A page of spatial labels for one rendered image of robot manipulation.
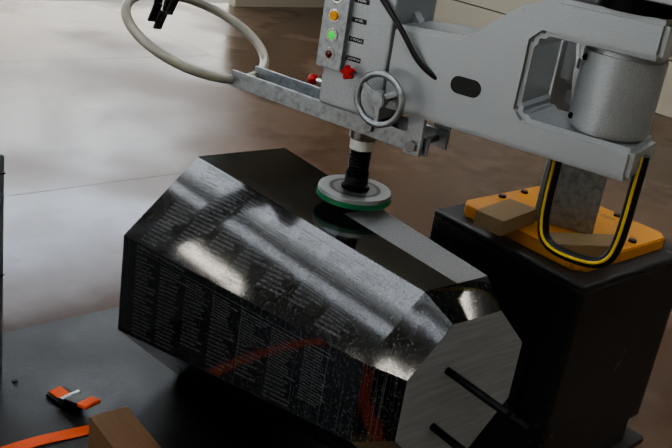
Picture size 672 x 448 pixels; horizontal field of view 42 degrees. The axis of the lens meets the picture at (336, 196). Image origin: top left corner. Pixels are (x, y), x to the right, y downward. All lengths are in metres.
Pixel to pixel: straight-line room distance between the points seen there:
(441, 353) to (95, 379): 1.39
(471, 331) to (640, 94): 0.68
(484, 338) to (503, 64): 0.67
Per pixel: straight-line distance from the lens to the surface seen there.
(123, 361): 3.22
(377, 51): 2.31
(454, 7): 10.17
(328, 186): 2.52
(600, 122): 2.09
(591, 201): 2.82
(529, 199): 3.05
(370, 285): 2.20
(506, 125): 2.17
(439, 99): 2.24
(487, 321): 2.22
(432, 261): 2.29
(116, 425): 2.72
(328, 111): 2.47
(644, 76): 2.08
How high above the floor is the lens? 1.75
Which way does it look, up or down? 21 degrees down
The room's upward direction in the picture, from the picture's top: 9 degrees clockwise
